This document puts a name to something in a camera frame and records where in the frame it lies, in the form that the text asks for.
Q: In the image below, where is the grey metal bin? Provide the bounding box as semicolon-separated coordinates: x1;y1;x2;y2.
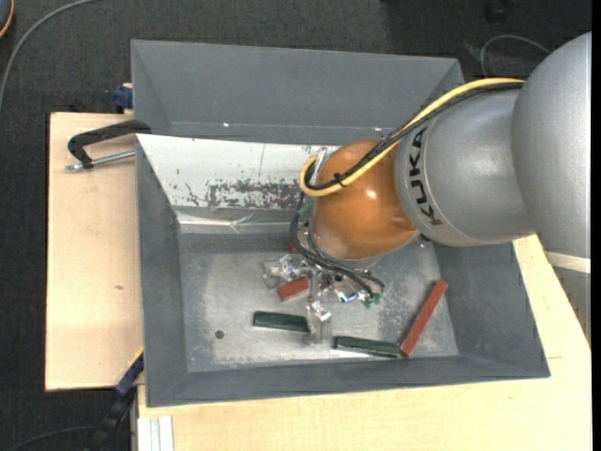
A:
130;39;551;408

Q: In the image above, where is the dark green flat block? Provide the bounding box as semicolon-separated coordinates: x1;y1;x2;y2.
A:
331;335;402;360
252;310;312;334

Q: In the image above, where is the red-brown flat block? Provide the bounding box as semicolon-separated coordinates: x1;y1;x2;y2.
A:
276;276;311;303
399;278;450;358

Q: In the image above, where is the pale wood flat board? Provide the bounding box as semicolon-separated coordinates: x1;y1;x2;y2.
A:
44;112;146;392

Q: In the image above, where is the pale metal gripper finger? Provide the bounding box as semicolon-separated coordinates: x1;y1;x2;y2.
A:
261;256;304;291
301;298;333;346

